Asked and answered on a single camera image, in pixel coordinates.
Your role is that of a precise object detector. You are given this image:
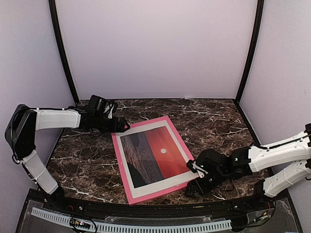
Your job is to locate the black corner post left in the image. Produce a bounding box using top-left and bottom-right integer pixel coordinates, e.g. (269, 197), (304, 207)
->
(48, 0), (80, 104)

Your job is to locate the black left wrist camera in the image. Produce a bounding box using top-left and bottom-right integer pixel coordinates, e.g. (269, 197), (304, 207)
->
(86, 95), (118, 117)

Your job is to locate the black table edge rail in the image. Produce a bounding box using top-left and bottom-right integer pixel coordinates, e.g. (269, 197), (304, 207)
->
(17, 189), (297, 233)

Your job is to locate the white photo mat board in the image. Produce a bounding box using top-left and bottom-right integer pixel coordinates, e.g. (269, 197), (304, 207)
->
(116, 121), (200, 199)

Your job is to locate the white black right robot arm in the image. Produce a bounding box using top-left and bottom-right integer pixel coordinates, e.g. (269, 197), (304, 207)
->
(185, 124), (311, 211)

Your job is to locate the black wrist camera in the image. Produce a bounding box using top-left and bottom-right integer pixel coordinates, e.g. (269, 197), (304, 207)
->
(86, 95), (118, 117)
(186, 149), (226, 178)

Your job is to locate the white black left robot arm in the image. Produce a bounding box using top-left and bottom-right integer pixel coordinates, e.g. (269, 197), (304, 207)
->
(5, 104), (130, 212)

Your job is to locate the red sunset photo print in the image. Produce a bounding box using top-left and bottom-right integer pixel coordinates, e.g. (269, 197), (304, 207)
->
(120, 126), (189, 188)

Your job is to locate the grey slotted cable duct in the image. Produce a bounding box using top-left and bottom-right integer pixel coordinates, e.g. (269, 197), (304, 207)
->
(30, 207), (232, 233)

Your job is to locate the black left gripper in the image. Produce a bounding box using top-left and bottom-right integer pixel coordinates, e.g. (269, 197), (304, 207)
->
(94, 114), (130, 133)

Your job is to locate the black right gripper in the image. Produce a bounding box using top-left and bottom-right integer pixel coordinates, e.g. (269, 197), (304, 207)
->
(184, 168), (228, 199)

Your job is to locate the black corner post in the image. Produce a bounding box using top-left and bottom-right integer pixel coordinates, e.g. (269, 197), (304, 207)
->
(48, 0), (80, 104)
(235, 0), (264, 105)

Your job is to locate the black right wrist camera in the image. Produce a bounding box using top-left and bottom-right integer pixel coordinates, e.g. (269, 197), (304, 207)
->
(186, 149), (226, 178)

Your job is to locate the light wooden picture frame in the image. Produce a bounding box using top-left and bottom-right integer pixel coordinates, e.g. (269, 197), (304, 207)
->
(111, 116), (195, 206)

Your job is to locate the clear acrylic sheet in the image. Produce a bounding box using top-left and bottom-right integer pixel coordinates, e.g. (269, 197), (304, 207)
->
(116, 121), (200, 199)

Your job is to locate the black corner post right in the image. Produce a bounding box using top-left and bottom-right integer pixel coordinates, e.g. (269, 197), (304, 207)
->
(235, 0), (264, 105)

